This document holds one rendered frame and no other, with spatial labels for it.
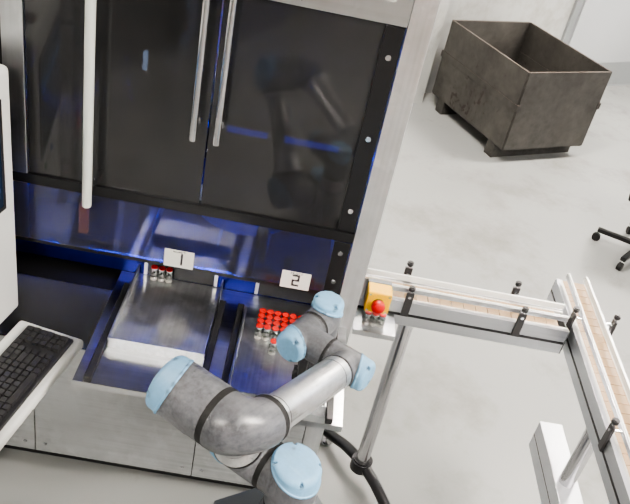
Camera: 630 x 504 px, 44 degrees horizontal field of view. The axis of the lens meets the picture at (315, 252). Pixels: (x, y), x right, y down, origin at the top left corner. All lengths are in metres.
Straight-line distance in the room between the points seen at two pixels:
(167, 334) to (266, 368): 0.29
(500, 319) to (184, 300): 0.97
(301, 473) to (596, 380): 1.03
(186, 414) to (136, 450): 1.46
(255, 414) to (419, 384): 2.24
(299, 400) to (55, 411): 1.44
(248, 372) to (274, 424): 0.73
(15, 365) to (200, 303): 0.54
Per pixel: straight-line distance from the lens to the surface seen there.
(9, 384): 2.17
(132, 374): 2.11
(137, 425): 2.77
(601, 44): 7.64
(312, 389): 1.55
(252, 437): 1.41
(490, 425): 3.54
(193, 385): 1.42
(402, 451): 3.29
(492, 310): 2.54
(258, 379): 2.13
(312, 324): 1.76
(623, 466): 2.24
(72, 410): 2.79
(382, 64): 1.95
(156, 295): 2.36
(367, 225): 2.15
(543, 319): 2.60
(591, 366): 2.49
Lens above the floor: 2.36
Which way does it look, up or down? 34 degrees down
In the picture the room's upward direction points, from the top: 13 degrees clockwise
